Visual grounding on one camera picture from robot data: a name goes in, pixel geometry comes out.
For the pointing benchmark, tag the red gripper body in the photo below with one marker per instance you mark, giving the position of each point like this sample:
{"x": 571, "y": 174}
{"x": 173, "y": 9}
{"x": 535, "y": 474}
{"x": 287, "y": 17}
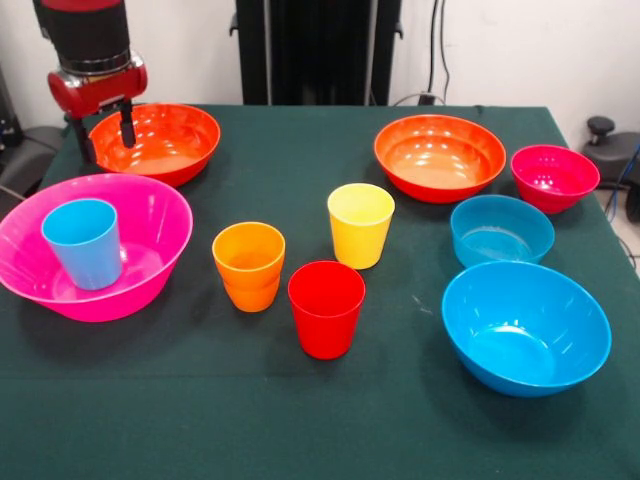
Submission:
{"x": 95, "y": 92}

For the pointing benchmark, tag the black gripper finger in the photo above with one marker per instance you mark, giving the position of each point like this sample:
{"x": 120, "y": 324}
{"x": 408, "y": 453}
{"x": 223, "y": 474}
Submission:
{"x": 127, "y": 127}
{"x": 85, "y": 142}

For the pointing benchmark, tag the orange-red bowl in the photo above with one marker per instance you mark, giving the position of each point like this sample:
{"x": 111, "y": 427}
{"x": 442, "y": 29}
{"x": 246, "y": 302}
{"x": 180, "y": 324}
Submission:
{"x": 440, "y": 165}
{"x": 165, "y": 150}

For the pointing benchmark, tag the blue cup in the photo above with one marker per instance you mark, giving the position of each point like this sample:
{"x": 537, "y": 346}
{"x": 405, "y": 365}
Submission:
{"x": 85, "y": 250}

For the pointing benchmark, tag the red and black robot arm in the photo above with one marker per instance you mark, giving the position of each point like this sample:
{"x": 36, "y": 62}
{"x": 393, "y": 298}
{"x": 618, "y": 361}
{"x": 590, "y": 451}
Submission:
{"x": 85, "y": 30}

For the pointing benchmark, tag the large pink bowl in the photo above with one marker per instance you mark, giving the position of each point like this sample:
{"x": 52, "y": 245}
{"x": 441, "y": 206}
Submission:
{"x": 150, "y": 240}

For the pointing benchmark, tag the orange cup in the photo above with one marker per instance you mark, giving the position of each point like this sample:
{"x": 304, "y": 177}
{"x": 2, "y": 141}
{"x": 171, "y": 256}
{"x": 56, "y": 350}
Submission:
{"x": 251, "y": 300}
{"x": 248, "y": 250}

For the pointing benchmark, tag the yellow cup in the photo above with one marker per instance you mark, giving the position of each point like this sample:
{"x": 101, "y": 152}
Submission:
{"x": 360, "y": 235}

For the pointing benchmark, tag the red cup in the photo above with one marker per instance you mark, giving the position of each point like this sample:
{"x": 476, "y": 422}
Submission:
{"x": 325, "y": 320}

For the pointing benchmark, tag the dark green tablecloth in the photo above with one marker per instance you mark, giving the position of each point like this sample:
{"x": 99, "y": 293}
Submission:
{"x": 320, "y": 425}

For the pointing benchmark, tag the small blue bowl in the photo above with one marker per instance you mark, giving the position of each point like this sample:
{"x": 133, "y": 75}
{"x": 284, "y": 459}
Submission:
{"x": 500, "y": 220}

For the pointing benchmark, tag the small magenta bowl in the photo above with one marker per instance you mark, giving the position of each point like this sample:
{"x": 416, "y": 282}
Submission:
{"x": 550, "y": 192}

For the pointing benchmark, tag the large blue bowl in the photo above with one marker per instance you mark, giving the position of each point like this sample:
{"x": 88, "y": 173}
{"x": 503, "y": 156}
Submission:
{"x": 525, "y": 325}

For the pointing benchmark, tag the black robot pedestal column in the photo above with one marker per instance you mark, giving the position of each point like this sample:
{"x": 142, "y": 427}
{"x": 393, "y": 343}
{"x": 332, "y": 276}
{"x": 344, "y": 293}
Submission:
{"x": 320, "y": 50}

